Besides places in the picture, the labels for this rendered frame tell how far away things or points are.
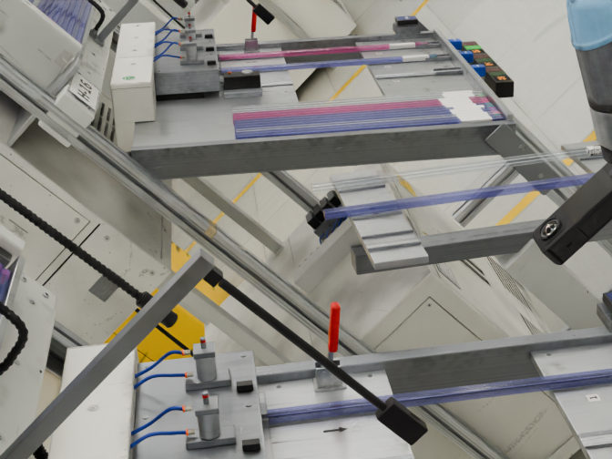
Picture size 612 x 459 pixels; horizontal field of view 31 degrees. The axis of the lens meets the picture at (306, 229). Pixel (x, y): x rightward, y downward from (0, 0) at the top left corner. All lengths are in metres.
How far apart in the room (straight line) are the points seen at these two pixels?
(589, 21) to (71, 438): 0.64
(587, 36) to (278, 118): 1.20
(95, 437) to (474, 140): 1.15
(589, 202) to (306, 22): 4.62
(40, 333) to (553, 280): 0.76
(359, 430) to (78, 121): 0.93
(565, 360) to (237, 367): 0.40
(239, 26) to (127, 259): 3.60
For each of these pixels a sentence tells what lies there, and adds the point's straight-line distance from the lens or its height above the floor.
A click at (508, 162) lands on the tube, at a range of 1.70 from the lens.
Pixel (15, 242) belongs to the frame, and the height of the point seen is 1.40.
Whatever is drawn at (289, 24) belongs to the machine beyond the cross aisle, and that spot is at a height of 0.33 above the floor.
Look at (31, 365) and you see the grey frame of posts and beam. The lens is 1.20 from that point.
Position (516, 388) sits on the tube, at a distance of 1.31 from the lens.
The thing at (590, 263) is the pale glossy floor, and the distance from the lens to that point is 2.99.
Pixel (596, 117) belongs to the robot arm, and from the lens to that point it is 1.06.
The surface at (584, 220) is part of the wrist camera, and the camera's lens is 1.08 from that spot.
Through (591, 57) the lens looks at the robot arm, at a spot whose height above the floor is 1.17.
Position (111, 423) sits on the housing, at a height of 1.24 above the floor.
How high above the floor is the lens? 1.61
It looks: 21 degrees down
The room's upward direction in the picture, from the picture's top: 50 degrees counter-clockwise
